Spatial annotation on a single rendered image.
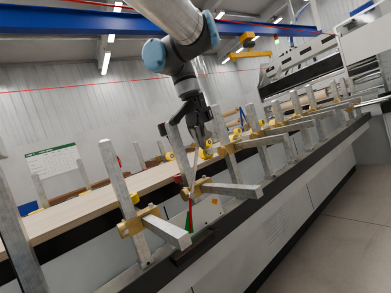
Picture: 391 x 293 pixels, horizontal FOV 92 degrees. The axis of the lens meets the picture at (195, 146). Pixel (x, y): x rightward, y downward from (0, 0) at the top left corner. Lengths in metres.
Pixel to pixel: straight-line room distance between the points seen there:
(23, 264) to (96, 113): 7.61
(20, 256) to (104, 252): 0.33
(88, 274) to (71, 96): 7.68
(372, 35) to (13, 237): 3.07
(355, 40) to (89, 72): 7.85
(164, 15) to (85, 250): 0.81
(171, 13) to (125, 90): 8.21
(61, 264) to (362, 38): 3.09
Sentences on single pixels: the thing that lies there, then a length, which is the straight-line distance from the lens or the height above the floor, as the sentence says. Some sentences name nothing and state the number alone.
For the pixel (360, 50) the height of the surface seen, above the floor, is 1.38.
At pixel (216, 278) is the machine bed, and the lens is 1.23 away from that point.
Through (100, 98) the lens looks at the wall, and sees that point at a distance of 8.35.
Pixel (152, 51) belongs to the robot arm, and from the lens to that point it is 0.63.
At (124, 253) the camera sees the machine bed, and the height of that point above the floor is 0.69.
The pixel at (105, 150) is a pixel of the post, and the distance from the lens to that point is 0.65.
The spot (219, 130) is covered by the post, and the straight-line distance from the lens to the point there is 0.88.
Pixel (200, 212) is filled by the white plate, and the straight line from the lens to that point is 0.78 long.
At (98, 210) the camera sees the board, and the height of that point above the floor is 0.89.
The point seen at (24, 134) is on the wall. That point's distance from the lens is 8.12.
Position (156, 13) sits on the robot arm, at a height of 1.30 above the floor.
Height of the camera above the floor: 1.06
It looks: 4 degrees down
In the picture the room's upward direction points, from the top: 18 degrees counter-clockwise
